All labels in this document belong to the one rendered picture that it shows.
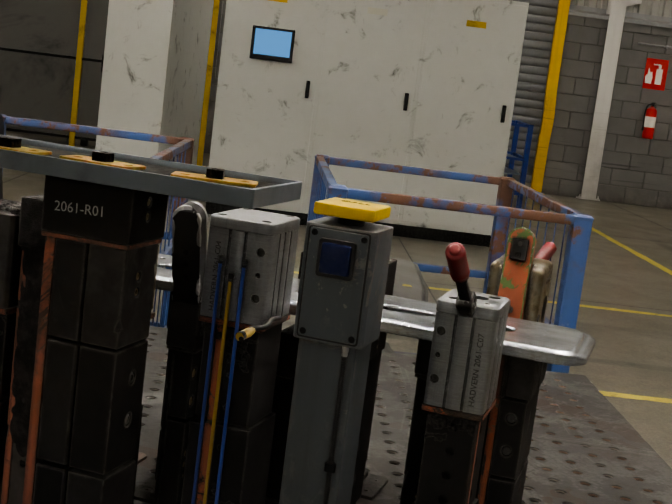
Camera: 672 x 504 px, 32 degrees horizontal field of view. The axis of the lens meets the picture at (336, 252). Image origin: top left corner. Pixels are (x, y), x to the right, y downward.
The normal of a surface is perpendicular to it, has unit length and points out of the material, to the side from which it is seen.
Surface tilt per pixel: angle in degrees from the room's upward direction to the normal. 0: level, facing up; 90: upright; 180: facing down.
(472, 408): 90
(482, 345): 90
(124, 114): 90
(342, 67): 90
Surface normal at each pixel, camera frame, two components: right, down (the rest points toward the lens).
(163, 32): -0.02, 0.15
